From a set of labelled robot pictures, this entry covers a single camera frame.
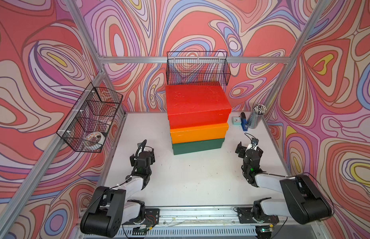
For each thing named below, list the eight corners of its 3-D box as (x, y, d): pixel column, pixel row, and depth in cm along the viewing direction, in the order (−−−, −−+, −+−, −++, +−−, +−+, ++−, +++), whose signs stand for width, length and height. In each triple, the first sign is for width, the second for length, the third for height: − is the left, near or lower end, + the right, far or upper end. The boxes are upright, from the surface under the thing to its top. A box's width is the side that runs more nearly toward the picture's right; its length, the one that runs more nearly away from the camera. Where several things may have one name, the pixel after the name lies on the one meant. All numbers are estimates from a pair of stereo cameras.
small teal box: (232, 124, 115) (233, 121, 112) (231, 119, 118) (232, 116, 116) (240, 124, 115) (241, 121, 112) (239, 119, 118) (240, 116, 116)
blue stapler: (242, 131, 110) (245, 126, 106) (238, 117, 120) (240, 112, 116) (247, 131, 110) (250, 126, 106) (242, 117, 120) (244, 112, 116)
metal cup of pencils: (248, 128, 112) (257, 111, 97) (245, 121, 116) (253, 103, 102) (257, 128, 112) (267, 111, 97) (254, 121, 116) (264, 103, 102)
